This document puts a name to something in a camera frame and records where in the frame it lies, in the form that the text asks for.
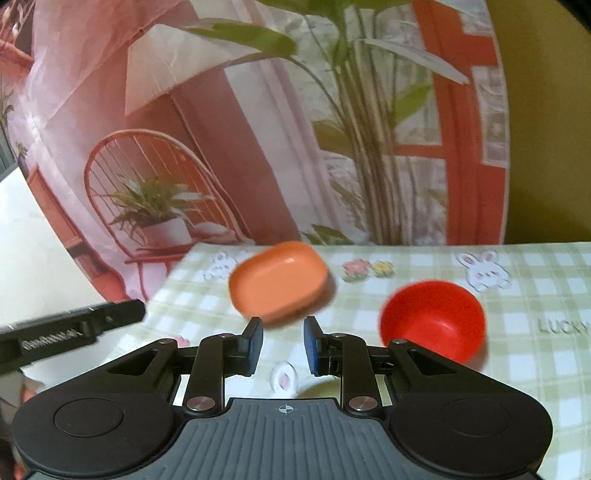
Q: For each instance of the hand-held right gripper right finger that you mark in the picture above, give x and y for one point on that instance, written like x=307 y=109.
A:
x=310 y=347

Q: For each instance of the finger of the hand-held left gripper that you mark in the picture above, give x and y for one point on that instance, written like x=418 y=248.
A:
x=121 y=312

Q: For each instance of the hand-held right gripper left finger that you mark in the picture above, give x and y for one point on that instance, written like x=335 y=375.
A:
x=253 y=347

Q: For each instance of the orange plate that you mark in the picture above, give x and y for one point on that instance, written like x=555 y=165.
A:
x=277 y=281

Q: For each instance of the red bowl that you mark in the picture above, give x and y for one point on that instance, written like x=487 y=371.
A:
x=429 y=314

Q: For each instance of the green checked bunny tablecloth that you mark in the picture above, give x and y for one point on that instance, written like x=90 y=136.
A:
x=508 y=369

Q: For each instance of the yellow wooden board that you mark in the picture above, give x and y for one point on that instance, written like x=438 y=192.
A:
x=549 y=138

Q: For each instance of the printed wall backdrop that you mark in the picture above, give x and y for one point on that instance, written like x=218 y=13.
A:
x=277 y=138

